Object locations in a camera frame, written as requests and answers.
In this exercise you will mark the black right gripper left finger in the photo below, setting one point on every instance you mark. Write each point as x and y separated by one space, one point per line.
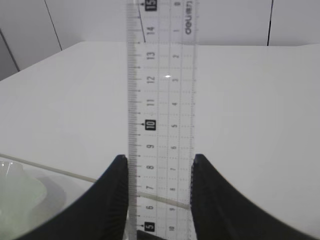
99 214

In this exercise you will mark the light green wavy glass plate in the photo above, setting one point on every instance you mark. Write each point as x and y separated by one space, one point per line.
20 193

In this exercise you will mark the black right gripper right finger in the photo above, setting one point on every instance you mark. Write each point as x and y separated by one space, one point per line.
221 212

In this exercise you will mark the black square pen holder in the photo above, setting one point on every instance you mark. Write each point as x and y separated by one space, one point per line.
145 235

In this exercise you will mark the clear plastic ruler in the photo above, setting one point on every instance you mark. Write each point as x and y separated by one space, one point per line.
161 85

